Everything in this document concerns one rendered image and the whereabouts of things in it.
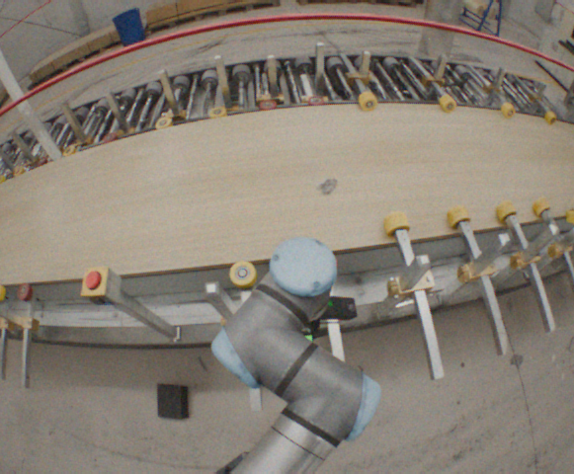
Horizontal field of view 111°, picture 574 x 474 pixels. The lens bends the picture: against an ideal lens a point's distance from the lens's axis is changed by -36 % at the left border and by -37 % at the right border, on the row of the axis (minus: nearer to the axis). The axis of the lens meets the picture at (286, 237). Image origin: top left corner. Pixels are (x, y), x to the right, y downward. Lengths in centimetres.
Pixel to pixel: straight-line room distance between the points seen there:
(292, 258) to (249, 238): 59
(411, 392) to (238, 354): 155
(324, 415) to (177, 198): 96
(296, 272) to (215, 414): 149
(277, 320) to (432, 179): 97
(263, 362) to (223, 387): 142
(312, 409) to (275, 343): 10
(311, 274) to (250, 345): 12
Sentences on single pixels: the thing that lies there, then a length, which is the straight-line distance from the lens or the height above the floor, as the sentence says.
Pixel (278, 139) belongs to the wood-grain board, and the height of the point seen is 90.
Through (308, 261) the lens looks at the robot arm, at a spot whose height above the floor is 138.
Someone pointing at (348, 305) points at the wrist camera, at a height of 115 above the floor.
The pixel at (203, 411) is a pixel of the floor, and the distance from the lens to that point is 184.
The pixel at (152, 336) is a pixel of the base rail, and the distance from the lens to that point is 120.
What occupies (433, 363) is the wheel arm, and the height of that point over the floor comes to 96.
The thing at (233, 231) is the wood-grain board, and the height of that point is 90.
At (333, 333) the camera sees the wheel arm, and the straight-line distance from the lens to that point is 91.
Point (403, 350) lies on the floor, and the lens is 186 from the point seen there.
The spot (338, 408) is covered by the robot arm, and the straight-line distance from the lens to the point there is 38.
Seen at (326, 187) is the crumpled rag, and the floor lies 91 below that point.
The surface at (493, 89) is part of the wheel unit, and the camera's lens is 207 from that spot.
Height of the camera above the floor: 175
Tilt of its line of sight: 60 degrees down
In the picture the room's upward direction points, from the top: 5 degrees counter-clockwise
